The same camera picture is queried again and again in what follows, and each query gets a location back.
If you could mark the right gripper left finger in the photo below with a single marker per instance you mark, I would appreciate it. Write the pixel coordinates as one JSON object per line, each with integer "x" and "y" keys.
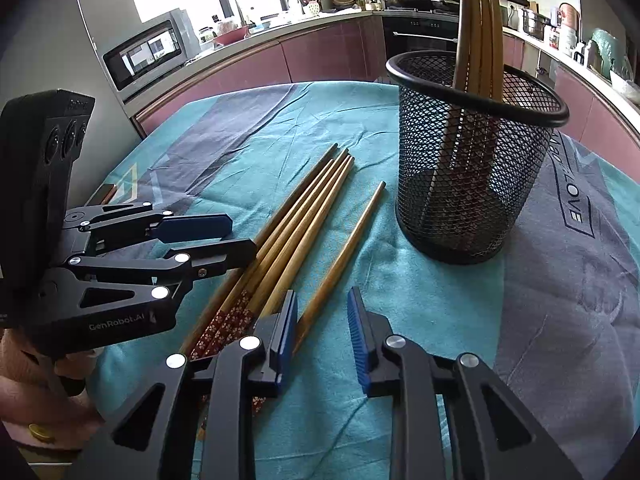
{"x": 205, "y": 404}

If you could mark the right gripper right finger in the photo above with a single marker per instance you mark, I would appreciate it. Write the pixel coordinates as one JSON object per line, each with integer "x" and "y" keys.
{"x": 452, "y": 418}

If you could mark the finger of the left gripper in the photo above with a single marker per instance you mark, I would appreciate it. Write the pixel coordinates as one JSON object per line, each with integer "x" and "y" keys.
{"x": 95, "y": 230}
{"x": 95, "y": 280}

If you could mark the single wooden chopstick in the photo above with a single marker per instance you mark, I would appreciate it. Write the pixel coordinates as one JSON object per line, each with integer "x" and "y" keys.
{"x": 335, "y": 272}

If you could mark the black mesh utensil cup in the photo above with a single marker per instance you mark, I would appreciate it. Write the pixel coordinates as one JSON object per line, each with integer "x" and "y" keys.
{"x": 466, "y": 163}

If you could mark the pink sleeve forearm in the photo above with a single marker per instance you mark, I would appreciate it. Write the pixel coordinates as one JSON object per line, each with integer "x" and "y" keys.
{"x": 66, "y": 435}

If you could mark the person's left hand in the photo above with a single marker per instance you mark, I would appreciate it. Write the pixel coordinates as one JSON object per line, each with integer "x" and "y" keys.
{"x": 30, "y": 393}

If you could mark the teal grey tablecloth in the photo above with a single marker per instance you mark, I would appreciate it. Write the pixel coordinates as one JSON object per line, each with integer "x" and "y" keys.
{"x": 555, "y": 314}

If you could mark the white microwave oven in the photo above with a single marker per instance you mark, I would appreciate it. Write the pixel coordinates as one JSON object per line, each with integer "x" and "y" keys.
{"x": 157, "y": 48}

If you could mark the red bowl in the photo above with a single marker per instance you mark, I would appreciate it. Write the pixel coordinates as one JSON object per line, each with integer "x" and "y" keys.
{"x": 231, "y": 37}

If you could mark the black built-in oven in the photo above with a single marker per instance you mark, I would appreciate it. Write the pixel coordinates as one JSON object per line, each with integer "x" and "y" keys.
{"x": 415, "y": 31}

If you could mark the black wok with lid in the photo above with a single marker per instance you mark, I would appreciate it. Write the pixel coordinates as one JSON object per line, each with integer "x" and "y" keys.
{"x": 402, "y": 4}

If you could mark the steel stock pot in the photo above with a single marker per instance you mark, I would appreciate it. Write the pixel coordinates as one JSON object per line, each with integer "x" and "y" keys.
{"x": 534, "y": 24}

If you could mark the pink kettle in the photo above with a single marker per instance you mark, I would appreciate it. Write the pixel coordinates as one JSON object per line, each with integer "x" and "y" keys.
{"x": 569, "y": 16}

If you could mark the black camera box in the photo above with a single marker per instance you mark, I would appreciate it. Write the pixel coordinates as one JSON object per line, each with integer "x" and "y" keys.
{"x": 41, "y": 137}

